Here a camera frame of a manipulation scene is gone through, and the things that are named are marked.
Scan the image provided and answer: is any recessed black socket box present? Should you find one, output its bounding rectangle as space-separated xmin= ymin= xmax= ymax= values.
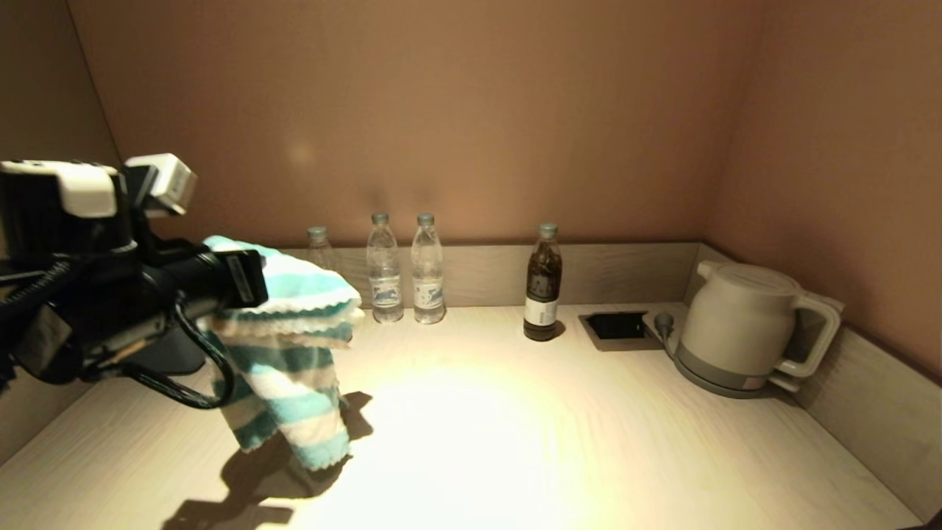
xmin=578 ymin=311 xmax=663 ymax=353

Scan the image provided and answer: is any grey kettle base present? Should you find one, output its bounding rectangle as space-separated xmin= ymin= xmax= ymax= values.
xmin=673 ymin=346 xmax=801 ymax=400

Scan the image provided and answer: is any bottle with dark liquid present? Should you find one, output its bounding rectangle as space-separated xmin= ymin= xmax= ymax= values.
xmin=523 ymin=223 xmax=564 ymax=342

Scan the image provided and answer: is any clear water bottle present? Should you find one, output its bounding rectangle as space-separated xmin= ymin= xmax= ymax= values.
xmin=411 ymin=213 xmax=447 ymax=325
xmin=366 ymin=212 xmax=405 ymax=324

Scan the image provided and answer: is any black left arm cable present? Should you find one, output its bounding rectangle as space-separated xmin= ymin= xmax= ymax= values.
xmin=81 ymin=298 xmax=236 ymax=410

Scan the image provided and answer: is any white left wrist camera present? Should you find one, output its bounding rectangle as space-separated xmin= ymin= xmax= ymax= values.
xmin=124 ymin=152 xmax=198 ymax=218

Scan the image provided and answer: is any white electric kettle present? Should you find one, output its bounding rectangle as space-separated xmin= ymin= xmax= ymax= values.
xmin=677 ymin=261 xmax=843 ymax=392

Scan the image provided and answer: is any bottle with amber liquid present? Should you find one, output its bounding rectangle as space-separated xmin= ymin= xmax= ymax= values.
xmin=307 ymin=226 xmax=343 ymax=273

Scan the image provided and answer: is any teal white striped towel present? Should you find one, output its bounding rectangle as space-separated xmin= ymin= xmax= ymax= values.
xmin=197 ymin=236 xmax=365 ymax=472

